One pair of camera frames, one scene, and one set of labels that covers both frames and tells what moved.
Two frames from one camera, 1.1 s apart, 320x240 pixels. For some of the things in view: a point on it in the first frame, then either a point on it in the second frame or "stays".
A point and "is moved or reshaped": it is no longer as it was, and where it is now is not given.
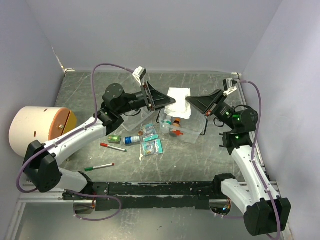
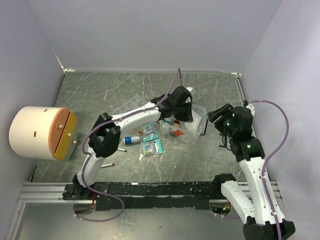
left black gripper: (157, 99) → (188, 117)
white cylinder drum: (39, 123) stays
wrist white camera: (139, 72) → (189, 88)
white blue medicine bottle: (129, 140) stays
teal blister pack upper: (149, 133) stays
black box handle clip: (225, 139) stays
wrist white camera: (228, 87) → (252, 109)
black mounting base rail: (132, 195) stays
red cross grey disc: (176, 133) stays
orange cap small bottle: (176, 123) stays
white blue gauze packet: (181, 108) is moved or reshaped
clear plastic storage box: (189, 130) stays
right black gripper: (207, 104) → (226, 111)
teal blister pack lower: (152, 147) stays
